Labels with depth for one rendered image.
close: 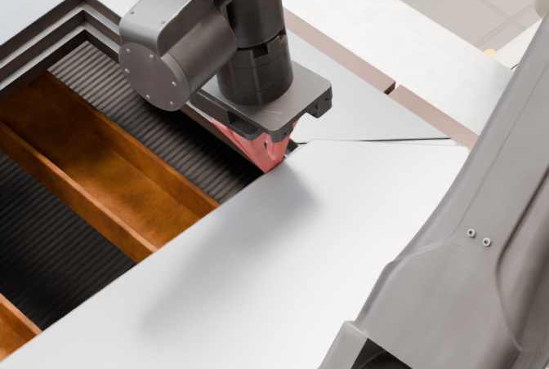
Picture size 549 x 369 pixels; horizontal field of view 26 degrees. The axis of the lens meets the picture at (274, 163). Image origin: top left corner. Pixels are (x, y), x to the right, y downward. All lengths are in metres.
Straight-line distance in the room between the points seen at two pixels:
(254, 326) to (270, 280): 0.04
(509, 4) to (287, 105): 1.48
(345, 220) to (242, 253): 0.09
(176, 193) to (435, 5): 1.22
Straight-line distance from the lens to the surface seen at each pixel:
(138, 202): 1.17
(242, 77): 0.86
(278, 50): 0.85
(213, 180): 1.34
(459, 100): 1.25
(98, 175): 1.19
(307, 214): 0.93
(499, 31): 2.27
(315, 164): 0.96
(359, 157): 0.97
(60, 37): 1.11
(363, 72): 1.07
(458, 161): 0.97
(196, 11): 0.79
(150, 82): 0.80
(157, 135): 1.38
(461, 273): 0.44
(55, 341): 0.89
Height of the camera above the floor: 1.63
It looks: 53 degrees down
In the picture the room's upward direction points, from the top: straight up
